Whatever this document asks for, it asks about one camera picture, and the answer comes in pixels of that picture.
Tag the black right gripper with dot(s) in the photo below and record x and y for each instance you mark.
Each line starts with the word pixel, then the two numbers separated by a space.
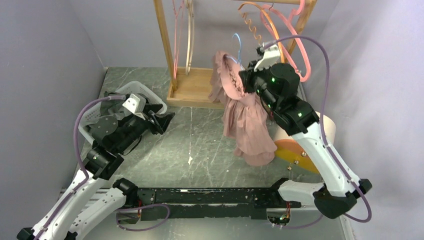
pixel 247 74

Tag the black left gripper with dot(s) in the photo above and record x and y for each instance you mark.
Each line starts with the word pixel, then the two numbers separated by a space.
pixel 160 123

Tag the blue wire hanger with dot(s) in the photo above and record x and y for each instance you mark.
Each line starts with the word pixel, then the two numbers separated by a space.
pixel 237 60

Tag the pink pleated skirt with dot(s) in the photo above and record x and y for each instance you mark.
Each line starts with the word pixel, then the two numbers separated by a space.
pixel 244 118

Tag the grey skirt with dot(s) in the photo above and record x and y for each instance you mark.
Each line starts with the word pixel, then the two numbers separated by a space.
pixel 114 108

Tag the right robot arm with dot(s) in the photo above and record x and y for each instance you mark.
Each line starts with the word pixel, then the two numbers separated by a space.
pixel 277 89

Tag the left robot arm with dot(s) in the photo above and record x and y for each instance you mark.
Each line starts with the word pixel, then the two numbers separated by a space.
pixel 67 220

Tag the beige wooden hanger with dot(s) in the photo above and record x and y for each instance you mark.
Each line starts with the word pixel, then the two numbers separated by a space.
pixel 189 4

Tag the thick pink plastic hanger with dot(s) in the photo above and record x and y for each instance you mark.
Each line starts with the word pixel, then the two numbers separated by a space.
pixel 295 23

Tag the wooden clothes rack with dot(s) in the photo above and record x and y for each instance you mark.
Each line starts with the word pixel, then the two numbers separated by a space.
pixel 193 90

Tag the white plastic laundry basket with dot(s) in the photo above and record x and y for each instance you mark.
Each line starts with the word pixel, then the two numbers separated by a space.
pixel 93 114

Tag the cream cylinder with orange base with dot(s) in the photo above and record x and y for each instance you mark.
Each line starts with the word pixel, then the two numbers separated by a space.
pixel 290 151

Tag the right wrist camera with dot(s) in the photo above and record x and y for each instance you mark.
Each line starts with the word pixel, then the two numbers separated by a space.
pixel 269 53

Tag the thin pink wire hanger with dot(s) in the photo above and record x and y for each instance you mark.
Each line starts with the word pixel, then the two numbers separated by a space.
pixel 178 10

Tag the black base frame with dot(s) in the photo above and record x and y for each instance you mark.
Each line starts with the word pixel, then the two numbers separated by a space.
pixel 161 211

